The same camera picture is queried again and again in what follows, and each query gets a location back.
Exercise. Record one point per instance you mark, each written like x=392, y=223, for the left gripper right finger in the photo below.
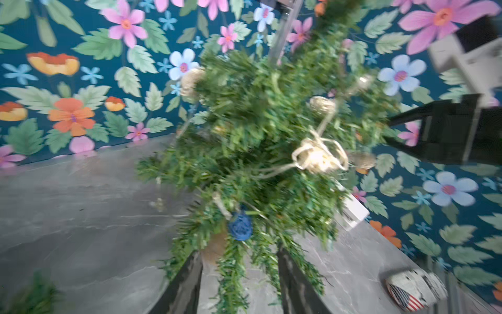
x=297, y=294

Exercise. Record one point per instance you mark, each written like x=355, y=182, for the green christmas tree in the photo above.
x=40, y=296
x=325, y=44

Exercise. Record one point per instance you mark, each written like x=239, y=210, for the white rectangular box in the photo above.
x=352, y=213

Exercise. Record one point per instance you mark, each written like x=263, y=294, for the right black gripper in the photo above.
x=453, y=133

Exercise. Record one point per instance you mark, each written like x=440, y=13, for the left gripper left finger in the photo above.
x=182, y=294

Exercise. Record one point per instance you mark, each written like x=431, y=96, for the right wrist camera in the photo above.
x=475, y=51

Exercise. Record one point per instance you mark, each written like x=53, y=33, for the newspaper print can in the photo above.
x=416, y=289

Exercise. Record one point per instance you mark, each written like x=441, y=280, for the rattan ball string light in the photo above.
x=272, y=139

